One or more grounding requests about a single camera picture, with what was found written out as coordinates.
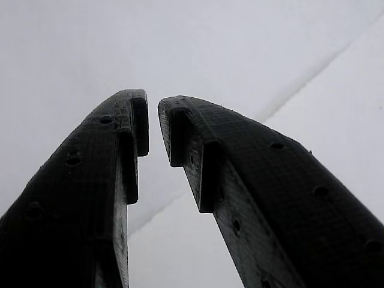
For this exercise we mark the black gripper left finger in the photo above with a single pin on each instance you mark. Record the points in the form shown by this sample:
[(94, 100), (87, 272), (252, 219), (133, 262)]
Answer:
[(66, 195)]

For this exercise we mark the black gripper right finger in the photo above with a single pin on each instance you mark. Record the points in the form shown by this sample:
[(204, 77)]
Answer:
[(285, 204)]

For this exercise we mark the white table cloth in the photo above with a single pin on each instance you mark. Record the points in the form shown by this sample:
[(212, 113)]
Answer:
[(60, 60)]

